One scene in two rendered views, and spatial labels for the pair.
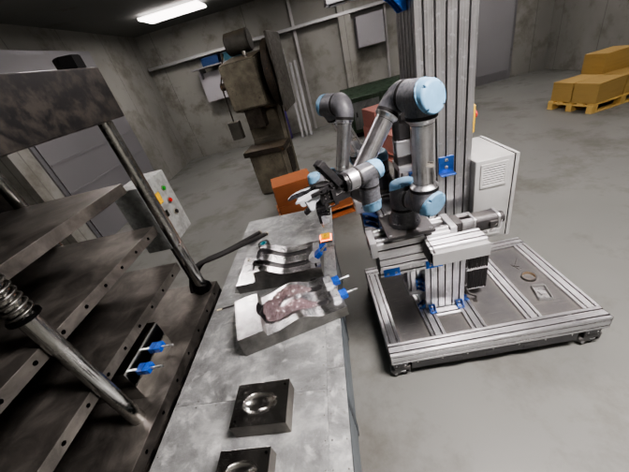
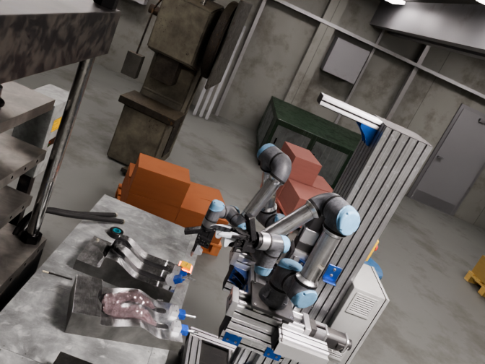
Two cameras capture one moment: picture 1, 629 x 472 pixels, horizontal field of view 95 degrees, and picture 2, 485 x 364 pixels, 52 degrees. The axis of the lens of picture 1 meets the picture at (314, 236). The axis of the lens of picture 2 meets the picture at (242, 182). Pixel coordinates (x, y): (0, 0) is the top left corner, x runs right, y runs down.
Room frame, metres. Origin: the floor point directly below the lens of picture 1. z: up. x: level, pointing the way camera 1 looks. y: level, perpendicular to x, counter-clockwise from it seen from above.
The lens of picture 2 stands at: (-0.82, 0.45, 2.28)
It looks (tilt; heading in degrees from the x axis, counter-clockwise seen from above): 19 degrees down; 346
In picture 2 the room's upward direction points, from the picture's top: 25 degrees clockwise
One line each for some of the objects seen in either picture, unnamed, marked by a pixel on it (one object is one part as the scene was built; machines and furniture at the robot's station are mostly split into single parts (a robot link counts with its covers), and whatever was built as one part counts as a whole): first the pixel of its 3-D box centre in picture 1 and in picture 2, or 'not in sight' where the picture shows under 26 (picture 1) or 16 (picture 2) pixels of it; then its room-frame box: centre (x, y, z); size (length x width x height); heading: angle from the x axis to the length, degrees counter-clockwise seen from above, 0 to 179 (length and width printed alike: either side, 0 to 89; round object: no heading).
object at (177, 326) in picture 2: (344, 293); (185, 330); (1.03, -0.07, 0.86); 0.13 x 0.05 x 0.05; 98
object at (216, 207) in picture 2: (315, 182); (215, 211); (1.61, -0.09, 1.21); 0.09 x 0.08 x 0.11; 120
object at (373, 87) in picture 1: (388, 101); (317, 150); (7.46, -2.67, 0.42); 2.13 x 1.94 x 0.84; 84
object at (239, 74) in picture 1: (263, 116); (174, 72); (5.02, 0.27, 1.19); 1.26 x 1.07 x 2.38; 172
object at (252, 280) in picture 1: (280, 263); (131, 263); (1.40, 0.24, 0.87); 0.50 x 0.26 x 0.14; 81
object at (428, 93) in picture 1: (422, 154); (320, 254); (1.08, -0.50, 1.41); 0.15 x 0.12 x 0.55; 19
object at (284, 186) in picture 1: (312, 190); (176, 196); (3.63, -0.13, 0.32); 1.15 x 0.92 x 0.64; 85
